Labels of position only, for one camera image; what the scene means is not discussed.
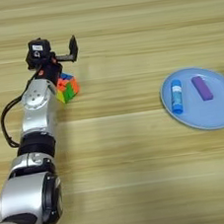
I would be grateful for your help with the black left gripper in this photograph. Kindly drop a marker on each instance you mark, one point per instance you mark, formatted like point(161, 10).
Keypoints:
point(50, 73)

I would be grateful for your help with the multicolour puzzle cube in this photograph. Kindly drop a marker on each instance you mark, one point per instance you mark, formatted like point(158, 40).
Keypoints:
point(68, 89)

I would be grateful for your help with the light blue round plate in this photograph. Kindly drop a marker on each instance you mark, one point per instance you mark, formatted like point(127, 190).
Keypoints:
point(213, 111)

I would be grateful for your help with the purple rectangular block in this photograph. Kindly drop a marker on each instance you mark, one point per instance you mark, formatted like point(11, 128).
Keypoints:
point(202, 88)

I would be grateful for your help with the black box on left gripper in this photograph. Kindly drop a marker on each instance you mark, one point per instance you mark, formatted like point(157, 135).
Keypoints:
point(39, 48)

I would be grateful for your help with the blue glue stick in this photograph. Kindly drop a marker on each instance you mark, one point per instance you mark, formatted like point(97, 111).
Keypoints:
point(177, 96)

